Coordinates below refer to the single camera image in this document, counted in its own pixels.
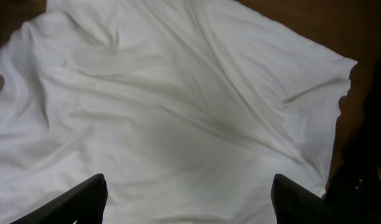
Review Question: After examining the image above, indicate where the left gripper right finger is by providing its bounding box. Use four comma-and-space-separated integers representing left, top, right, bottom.
271, 174, 342, 224

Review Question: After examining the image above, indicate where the black unfolded garment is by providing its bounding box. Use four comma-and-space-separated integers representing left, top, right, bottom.
324, 60, 381, 223

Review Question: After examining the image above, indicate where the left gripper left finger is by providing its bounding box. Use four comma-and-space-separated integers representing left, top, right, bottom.
11, 174, 108, 224

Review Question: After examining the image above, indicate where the white t-shirt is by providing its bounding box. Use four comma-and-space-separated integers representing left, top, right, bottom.
0, 0, 356, 223

